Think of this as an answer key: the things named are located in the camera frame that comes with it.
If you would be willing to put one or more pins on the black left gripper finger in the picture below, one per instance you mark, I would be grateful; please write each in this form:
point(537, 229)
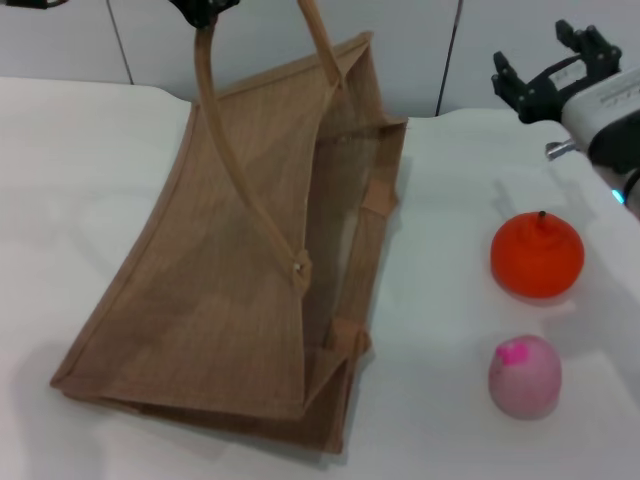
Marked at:
point(192, 11)
point(217, 7)

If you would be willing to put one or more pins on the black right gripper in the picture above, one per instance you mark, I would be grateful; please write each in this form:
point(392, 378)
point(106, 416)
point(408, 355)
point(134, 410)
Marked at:
point(555, 92)

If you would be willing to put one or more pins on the orange fruit with stem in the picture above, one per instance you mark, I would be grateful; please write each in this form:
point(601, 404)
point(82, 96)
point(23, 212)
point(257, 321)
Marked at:
point(535, 260)

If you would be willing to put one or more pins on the brown jute handbag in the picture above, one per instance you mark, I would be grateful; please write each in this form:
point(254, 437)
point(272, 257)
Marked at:
point(225, 300)

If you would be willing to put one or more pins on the pink peach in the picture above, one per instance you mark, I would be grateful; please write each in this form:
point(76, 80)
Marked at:
point(525, 382)

